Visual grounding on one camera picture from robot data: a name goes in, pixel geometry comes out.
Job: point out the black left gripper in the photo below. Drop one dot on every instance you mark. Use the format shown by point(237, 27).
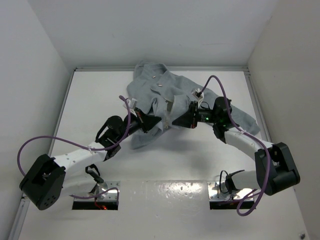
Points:
point(145, 121)

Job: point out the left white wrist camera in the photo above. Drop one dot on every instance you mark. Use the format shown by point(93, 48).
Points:
point(131, 103)

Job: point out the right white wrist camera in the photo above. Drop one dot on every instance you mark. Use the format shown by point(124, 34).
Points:
point(198, 94)

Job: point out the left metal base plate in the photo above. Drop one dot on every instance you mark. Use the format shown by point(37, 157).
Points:
point(107, 191)

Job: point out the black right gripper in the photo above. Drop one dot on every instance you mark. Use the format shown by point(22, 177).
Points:
point(187, 119)

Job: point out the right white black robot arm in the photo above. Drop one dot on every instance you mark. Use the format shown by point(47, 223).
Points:
point(275, 169)

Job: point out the grey zip-up jacket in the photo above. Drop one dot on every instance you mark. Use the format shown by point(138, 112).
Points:
point(161, 93)

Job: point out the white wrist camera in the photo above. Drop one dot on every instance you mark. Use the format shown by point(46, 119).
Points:
point(198, 94)
point(131, 103)

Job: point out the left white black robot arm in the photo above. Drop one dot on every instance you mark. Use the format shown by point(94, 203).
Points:
point(47, 177)

